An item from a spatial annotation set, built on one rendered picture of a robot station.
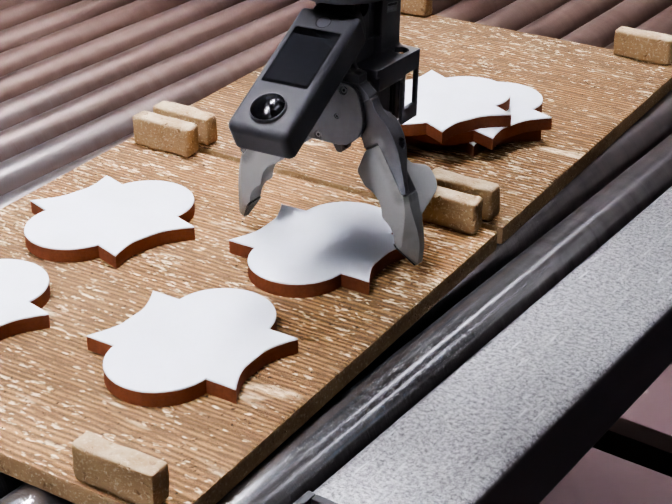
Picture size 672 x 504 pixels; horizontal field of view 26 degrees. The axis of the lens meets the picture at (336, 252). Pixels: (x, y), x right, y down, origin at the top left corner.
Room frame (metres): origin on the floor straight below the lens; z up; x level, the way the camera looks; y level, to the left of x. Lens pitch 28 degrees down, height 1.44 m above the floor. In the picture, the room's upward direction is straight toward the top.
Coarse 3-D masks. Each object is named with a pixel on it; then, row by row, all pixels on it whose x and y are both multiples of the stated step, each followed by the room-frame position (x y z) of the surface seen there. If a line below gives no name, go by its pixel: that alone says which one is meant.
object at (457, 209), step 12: (444, 192) 0.99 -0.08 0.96; (456, 192) 0.99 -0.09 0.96; (432, 204) 0.99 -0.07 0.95; (444, 204) 0.99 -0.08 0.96; (456, 204) 0.98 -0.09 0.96; (468, 204) 0.98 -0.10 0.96; (480, 204) 0.98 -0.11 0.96; (432, 216) 0.99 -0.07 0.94; (444, 216) 0.99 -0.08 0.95; (456, 216) 0.98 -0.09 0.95; (468, 216) 0.98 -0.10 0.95; (480, 216) 0.98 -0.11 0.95; (456, 228) 0.98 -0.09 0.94; (468, 228) 0.97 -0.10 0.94
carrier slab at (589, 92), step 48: (432, 48) 1.38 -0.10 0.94; (480, 48) 1.38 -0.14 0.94; (528, 48) 1.38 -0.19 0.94; (576, 48) 1.38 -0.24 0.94; (240, 96) 1.25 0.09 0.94; (576, 96) 1.25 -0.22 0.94; (624, 96) 1.25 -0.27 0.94; (528, 144) 1.14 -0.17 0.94; (576, 144) 1.14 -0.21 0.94; (528, 192) 1.05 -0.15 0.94
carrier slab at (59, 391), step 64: (64, 192) 1.05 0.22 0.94; (192, 192) 1.05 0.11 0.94; (320, 192) 1.05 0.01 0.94; (0, 256) 0.94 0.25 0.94; (192, 256) 0.94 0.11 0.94; (448, 256) 0.94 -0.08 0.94; (64, 320) 0.85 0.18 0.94; (320, 320) 0.85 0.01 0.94; (384, 320) 0.85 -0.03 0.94; (0, 384) 0.77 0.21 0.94; (64, 384) 0.77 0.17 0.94; (256, 384) 0.77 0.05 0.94; (320, 384) 0.77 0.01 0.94; (0, 448) 0.70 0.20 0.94; (64, 448) 0.70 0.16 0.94; (192, 448) 0.70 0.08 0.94; (256, 448) 0.71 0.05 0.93
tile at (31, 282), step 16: (0, 272) 0.90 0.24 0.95; (16, 272) 0.90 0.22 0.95; (32, 272) 0.90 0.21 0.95; (0, 288) 0.87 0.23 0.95; (16, 288) 0.87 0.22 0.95; (32, 288) 0.87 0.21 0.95; (48, 288) 0.88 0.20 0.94; (0, 304) 0.85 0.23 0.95; (16, 304) 0.85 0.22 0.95; (32, 304) 0.85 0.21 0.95; (0, 320) 0.83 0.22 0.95; (16, 320) 0.83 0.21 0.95; (32, 320) 0.84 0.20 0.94; (48, 320) 0.84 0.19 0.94; (0, 336) 0.82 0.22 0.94
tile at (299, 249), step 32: (288, 224) 0.97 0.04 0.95; (320, 224) 0.97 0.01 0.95; (352, 224) 0.97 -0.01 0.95; (384, 224) 0.97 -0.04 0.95; (256, 256) 0.92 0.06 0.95; (288, 256) 0.92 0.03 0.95; (320, 256) 0.92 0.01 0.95; (352, 256) 0.92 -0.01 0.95; (384, 256) 0.92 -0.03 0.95; (288, 288) 0.88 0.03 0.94; (320, 288) 0.88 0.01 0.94; (352, 288) 0.89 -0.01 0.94
